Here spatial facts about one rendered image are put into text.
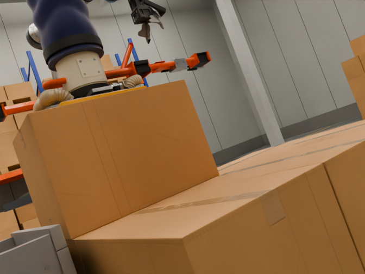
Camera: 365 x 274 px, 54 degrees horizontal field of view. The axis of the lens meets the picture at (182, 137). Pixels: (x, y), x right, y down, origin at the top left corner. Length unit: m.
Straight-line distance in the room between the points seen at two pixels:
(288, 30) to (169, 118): 11.10
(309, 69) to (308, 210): 11.27
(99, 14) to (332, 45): 7.04
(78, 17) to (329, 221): 1.09
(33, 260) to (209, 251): 0.49
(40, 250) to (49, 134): 0.37
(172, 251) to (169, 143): 0.73
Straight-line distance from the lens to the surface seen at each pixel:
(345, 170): 0.90
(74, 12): 1.46
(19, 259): 0.95
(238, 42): 4.48
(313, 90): 12.05
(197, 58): 1.74
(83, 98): 1.28
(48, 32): 1.45
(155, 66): 1.60
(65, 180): 1.16
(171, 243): 0.61
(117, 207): 1.19
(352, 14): 11.19
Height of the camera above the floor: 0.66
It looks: 3 degrees up
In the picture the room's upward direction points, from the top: 20 degrees counter-clockwise
